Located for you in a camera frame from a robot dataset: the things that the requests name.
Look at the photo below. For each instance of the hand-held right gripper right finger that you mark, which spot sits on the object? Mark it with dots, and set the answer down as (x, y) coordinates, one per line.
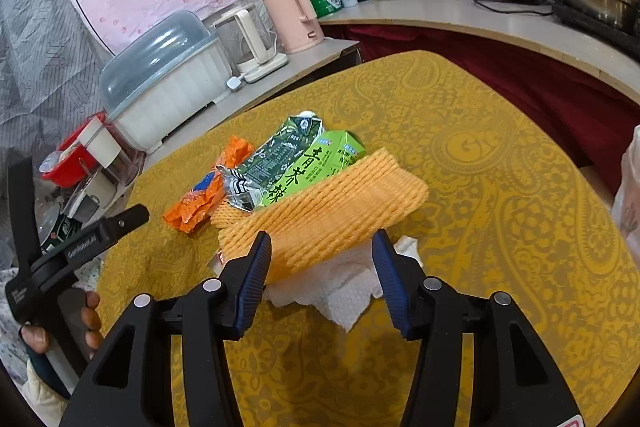
(390, 282)

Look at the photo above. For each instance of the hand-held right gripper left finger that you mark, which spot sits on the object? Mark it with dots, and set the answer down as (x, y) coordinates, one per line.
(255, 277)

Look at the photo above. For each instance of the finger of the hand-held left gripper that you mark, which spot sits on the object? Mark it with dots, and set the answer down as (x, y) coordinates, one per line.
(22, 207)
(120, 222)

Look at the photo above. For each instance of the white paper towel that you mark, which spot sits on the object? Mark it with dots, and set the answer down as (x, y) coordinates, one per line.
(345, 297)

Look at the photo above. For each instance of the orange snack wrapper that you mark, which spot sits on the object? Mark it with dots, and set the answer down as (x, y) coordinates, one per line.
(195, 207)

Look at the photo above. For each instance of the orange foam fruit net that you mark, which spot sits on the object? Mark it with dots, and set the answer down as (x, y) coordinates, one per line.
(320, 217)

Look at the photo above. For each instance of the dark green drink carton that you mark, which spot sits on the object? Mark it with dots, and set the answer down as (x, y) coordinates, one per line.
(280, 157)

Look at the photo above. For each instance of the light green drink carton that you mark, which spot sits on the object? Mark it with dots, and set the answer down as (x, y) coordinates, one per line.
(325, 157)

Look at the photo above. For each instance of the waste bin with white bag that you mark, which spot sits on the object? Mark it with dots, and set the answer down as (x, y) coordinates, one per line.
(630, 187)

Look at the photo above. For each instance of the person's left forearm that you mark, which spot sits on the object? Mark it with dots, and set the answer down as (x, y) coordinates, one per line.
(45, 387)

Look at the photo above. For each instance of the person's left hand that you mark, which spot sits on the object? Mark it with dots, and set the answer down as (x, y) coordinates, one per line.
(92, 322)

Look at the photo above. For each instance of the red plastic box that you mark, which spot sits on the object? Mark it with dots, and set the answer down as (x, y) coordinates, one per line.
(65, 172)

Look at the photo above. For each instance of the clear canister white lid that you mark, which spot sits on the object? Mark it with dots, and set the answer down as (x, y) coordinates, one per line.
(102, 142)

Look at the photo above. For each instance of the white dish box grey lid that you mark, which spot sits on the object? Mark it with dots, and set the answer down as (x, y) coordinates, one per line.
(170, 107)

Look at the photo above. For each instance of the yellow patterned tablecloth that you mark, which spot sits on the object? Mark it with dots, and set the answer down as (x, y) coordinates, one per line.
(475, 157)

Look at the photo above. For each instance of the grey patterned sheet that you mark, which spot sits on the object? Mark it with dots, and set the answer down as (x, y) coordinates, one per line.
(45, 57)

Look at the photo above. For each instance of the white power plug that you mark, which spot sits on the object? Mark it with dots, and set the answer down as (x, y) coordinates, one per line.
(236, 83)

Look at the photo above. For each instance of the white glass electric kettle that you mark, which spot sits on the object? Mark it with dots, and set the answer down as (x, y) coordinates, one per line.
(250, 37)

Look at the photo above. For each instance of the dark red curtain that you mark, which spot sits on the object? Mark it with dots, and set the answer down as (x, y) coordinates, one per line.
(550, 97)

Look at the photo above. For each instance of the pink electric kettle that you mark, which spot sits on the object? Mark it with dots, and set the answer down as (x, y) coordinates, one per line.
(290, 17)

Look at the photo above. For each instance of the grey counter board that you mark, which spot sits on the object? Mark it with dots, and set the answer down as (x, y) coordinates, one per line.
(450, 17)

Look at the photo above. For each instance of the black induction cooker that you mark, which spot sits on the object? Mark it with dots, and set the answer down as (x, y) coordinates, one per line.
(600, 29)

